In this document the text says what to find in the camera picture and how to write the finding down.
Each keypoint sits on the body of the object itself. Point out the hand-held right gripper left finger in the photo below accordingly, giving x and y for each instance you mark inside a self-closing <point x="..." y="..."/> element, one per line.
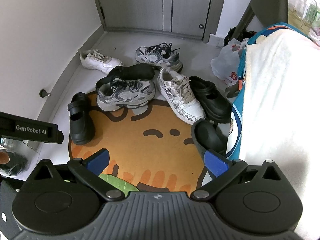
<point x="98" y="158"/>

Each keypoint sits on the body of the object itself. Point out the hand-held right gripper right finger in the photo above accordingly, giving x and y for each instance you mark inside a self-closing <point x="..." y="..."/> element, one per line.
<point x="216" y="162"/>

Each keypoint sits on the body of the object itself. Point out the black slipper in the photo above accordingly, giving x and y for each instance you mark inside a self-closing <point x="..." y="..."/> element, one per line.
<point x="210" y="135"/>
<point x="135" y="71"/>

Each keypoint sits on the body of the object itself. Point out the black clog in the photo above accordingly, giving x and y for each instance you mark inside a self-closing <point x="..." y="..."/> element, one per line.
<point x="212" y="100"/>
<point x="81" y="125"/>

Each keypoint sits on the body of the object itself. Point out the grey chunky sneaker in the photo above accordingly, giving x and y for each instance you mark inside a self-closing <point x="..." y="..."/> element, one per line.
<point x="157" y="56"/>
<point x="125" y="95"/>

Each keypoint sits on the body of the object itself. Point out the patterned white sneaker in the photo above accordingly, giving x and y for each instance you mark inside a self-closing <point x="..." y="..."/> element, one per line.
<point x="180" y="97"/>

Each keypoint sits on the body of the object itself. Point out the plain white sneaker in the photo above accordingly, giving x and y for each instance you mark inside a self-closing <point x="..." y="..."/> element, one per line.
<point x="100" y="61"/>

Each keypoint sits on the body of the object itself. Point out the person's left hand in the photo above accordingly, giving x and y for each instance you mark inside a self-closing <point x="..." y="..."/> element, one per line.
<point x="3" y="158"/>

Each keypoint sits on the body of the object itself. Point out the green leaf mat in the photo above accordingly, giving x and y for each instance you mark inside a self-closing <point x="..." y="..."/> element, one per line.
<point x="117" y="183"/>

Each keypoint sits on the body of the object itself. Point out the clear bag of dark items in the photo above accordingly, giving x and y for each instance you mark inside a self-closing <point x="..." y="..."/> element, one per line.
<point x="15" y="162"/>

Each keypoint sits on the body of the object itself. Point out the orange cartoon door mat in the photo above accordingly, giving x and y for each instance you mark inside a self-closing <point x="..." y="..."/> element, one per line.
<point x="150" y="155"/>

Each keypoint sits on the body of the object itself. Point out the white cloth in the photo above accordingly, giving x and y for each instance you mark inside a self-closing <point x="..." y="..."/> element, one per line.
<point x="280" y="92"/>

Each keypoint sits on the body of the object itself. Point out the white plastic bag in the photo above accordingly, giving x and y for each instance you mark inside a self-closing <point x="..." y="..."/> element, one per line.
<point x="226" y="62"/>

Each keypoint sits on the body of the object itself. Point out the black bag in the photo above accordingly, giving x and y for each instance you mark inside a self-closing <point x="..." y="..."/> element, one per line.
<point x="233" y="36"/>

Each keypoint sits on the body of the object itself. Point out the grey door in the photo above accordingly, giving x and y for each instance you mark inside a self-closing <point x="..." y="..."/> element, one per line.
<point x="150" y="2"/>

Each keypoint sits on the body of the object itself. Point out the clear plastic jar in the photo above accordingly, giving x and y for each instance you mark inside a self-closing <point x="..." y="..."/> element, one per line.
<point x="300" y="2"/>

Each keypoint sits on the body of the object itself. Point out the black wall door stopper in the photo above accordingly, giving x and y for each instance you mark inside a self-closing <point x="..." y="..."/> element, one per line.
<point x="45" y="93"/>

